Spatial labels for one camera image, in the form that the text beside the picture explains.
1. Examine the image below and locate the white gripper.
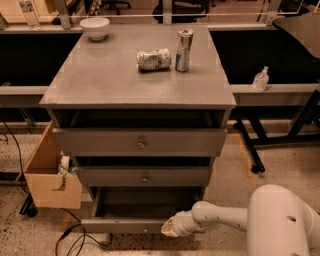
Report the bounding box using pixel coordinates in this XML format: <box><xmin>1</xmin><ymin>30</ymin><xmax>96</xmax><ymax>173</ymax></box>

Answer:
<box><xmin>161</xmin><ymin>211</ymin><xmax>217</xmax><ymax>237</ymax></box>

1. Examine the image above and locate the grey bottom drawer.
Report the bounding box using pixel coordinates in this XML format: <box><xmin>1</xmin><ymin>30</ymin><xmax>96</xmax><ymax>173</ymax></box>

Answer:
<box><xmin>81</xmin><ymin>187</ymin><xmax>202</xmax><ymax>233</ymax></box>

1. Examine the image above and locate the grey drawer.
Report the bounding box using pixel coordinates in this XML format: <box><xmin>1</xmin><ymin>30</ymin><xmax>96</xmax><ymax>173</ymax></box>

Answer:
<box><xmin>81</xmin><ymin>187</ymin><xmax>202</xmax><ymax>233</ymax></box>
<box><xmin>53</xmin><ymin>128</ymin><xmax>227</xmax><ymax>157</ymax></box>
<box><xmin>76</xmin><ymin>167</ymin><xmax>210</xmax><ymax>187</ymax></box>

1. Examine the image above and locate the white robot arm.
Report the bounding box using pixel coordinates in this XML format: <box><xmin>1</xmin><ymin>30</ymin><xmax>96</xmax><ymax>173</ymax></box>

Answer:
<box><xmin>161</xmin><ymin>184</ymin><xmax>320</xmax><ymax>256</ymax></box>

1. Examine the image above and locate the grey middle drawer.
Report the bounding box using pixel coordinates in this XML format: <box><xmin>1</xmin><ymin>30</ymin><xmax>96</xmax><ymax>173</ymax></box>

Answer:
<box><xmin>76</xmin><ymin>167</ymin><xmax>210</xmax><ymax>187</ymax></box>

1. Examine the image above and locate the grey drawer cabinet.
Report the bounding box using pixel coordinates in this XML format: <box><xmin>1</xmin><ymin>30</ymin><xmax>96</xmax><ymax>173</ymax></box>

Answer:
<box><xmin>39</xmin><ymin>23</ymin><xmax>237</xmax><ymax>201</ymax></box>

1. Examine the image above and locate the grey top drawer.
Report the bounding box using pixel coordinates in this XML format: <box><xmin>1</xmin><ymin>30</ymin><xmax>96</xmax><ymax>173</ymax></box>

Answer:
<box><xmin>53</xmin><ymin>128</ymin><xmax>227</xmax><ymax>157</ymax></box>

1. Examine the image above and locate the white tape roll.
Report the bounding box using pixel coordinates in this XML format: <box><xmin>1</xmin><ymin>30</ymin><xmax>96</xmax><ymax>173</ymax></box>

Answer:
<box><xmin>61</xmin><ymin>156</ymin><xmax>70</xmax><ymax>170</ymax></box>

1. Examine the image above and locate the wooden box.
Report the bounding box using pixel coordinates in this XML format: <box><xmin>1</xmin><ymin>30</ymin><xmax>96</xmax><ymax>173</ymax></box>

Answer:
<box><xmin>23</xmin><ymin>122</ymin><xmax>82</xmax><ymax>209</ymax></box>

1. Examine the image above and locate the black caster foot left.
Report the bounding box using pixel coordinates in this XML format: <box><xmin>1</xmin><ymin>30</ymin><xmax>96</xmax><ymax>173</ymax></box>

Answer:
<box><xmin>19</xmin><ymin>195</ymin><xmax>37</xmax><ymax>217</ymax></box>

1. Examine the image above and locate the crushed green white can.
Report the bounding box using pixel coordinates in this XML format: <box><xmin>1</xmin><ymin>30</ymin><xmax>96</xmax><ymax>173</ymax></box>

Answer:
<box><xmin>136</xmin><ymin>48</ymin><xmax>171</xmax><ymax>71</ymax></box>

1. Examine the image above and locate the hand sanitizer bottle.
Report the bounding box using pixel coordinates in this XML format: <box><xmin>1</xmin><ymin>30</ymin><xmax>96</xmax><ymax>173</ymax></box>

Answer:
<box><xmin>252</xmin><ymin>66</ymin><xmax>269</xmax><ymax>91</ymax></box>

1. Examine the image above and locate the tall silver can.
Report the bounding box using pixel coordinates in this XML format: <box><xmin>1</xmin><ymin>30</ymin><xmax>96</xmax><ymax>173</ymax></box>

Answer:
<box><xmin>175</xmin><ymin>28</ymin><xmax>193</xmax><ymax>72</ymax></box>

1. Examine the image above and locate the white bowl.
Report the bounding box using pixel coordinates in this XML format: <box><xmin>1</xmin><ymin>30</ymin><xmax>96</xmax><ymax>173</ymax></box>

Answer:
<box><xmin>80</xmin><ymin>17</ymin><xmax>110</xmax><ymax>41</ymax></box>

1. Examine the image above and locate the black office chair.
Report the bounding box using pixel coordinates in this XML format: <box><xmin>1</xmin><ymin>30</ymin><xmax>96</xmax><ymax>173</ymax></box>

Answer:
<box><xmin>152</xmin><ymin>0</ymin><xmax>210</xmax><ymax>24</ymax></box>

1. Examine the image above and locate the dark round table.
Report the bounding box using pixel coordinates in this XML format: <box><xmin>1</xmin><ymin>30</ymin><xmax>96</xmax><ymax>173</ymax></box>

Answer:
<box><xmin>273</xmin><ymin>14</ymin><xmax>320</xmax><ymax>61</ymax></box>

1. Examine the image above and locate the clear plastic water bottle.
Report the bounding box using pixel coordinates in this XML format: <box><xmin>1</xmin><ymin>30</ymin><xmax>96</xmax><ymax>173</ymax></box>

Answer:
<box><xmin>18</xmin><ymin>0</ymin><xmax>40</xmax><ymax>29</ymax></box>

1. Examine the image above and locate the black cable on floor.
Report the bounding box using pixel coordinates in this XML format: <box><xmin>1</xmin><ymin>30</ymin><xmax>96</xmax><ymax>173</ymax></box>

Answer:
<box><xmin>0</xmin><ymin>120</ymin><xmax>113</xmax><ymax>256</ymax></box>

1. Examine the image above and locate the black table leg frame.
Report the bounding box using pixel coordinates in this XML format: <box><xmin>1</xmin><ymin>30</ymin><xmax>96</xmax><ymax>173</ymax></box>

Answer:
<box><xmin>231</xmin><ymin>89</ymin><xmax>320</xmax><ymax>173</ymax></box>

